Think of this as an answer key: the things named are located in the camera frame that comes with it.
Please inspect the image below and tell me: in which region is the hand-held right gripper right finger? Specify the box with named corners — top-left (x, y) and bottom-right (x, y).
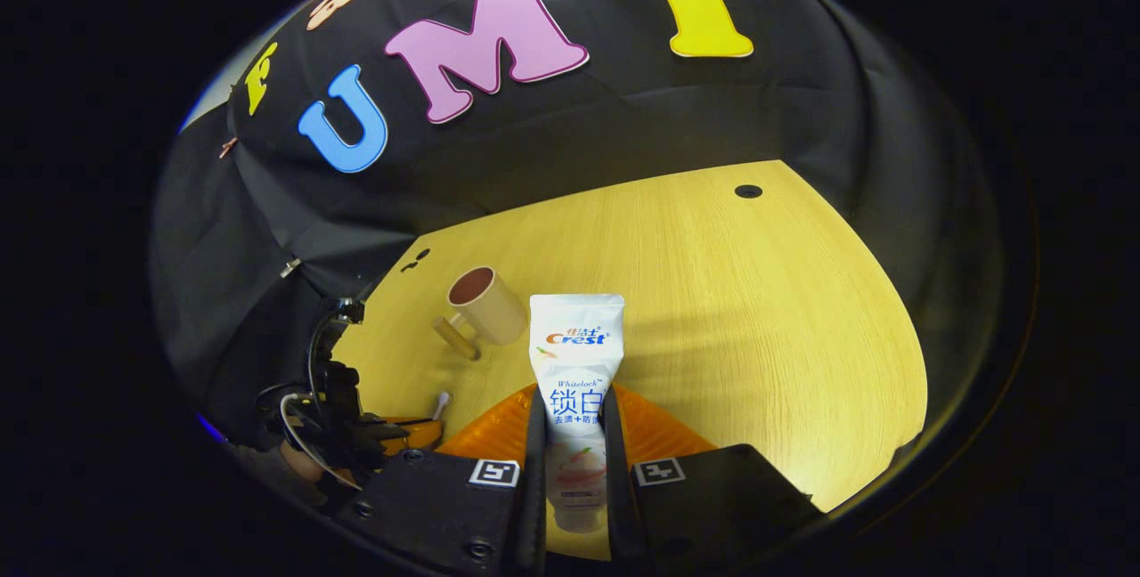
top-left (601, 381), bottom-right (825, 577)

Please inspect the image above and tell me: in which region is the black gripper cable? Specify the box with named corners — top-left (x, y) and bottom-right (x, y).
top-left (306, 314), bottom-right (346, 400)

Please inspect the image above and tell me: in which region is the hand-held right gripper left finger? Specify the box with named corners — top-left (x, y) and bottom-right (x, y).
top-left (338, 381), bottom-right (549, 577)

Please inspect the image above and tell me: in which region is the beige cup with brown inside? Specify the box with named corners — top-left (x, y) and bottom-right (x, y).
top-left (432, 266), bottom-right (528, 362)

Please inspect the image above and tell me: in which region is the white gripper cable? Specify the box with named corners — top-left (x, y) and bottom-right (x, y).
top-left (279, 392), bottom-right (362, 491)

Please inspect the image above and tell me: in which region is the white toothpaste tube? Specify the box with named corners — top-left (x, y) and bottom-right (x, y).
top-left (529, 294), bottom-right (626, 533)

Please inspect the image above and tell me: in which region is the black backdrop cloth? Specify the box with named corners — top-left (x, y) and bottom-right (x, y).
top-left (150, 0), bottom-right (1012, 471)

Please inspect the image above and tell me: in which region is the wooden desktop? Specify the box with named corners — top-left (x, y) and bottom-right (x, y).
top-left (334, 160), bottom-right (929, 560)

